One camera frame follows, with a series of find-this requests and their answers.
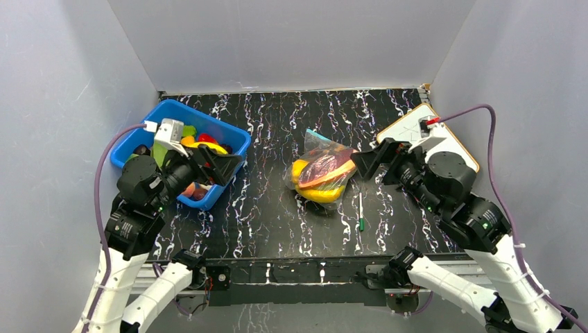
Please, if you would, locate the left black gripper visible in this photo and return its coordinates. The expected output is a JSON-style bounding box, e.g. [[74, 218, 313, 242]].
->
[[151, 139, 242, 211]]

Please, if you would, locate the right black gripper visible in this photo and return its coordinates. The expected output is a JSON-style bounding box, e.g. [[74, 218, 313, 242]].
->
[[349, 137, 442, 215]]

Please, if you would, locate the orange papaya slice toy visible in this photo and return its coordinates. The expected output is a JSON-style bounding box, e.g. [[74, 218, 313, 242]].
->
[[298, 148, 356, 189]]

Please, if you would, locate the clear zip top bag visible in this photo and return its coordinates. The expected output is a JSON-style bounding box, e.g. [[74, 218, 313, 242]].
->
[[283, 129, 357, 211]]

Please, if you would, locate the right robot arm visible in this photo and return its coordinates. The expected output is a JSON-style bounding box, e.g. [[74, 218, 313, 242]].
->
[[351, 139, 579, 332]]

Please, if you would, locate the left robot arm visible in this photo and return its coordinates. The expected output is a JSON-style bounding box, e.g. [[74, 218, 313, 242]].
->
[[74, 146, 243, 332]]

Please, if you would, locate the blue plastic bin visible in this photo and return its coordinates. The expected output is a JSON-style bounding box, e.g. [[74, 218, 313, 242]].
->
[[110, 99, 251, 211]]

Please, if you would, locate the yellow banana bunch toy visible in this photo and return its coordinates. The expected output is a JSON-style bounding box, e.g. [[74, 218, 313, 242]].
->
[[180, 136, 229, 155]]

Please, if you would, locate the white dry erase board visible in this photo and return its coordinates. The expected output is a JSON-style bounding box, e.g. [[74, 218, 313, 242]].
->
[[376, 103, 480, 172]]

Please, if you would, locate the green capped white marker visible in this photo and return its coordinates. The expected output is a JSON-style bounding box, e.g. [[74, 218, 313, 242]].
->
[[358, 192, 365, 232]]

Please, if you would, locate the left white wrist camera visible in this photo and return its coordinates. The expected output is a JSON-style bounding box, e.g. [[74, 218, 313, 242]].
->
[[143, 118, 189, 157]]

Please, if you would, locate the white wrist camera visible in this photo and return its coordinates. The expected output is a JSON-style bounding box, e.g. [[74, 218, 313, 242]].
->
[[408, 116, 448, 152], [143, 118, 189, 157]]

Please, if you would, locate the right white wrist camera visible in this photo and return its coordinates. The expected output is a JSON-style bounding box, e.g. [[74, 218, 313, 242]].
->
[[408, 116, 448, 152]]

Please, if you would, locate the aluminium frame rail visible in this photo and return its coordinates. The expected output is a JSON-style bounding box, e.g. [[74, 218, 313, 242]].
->
[[80, 259, 518, 333]]

